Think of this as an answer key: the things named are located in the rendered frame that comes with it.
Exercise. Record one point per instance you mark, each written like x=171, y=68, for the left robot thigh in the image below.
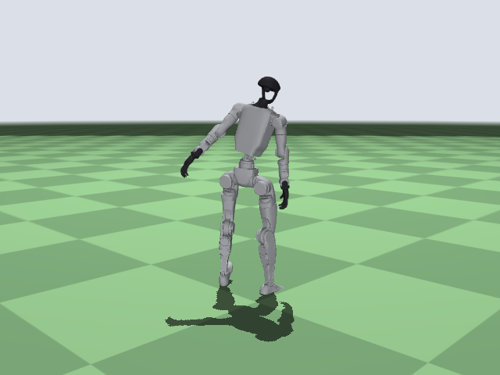
x=228, y=195

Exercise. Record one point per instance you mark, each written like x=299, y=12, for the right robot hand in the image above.
x=285, y=194

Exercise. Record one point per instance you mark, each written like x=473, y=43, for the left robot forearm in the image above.
x=207, y=142

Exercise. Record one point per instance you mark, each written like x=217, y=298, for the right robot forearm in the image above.
x=283, y=167

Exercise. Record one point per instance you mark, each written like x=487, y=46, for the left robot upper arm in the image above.
x=230, y=119

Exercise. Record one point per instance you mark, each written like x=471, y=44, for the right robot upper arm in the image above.
x=279, y=123

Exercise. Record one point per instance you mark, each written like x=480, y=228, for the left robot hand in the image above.
x=189, y=160

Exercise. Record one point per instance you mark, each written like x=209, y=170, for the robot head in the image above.
x=267, y=84

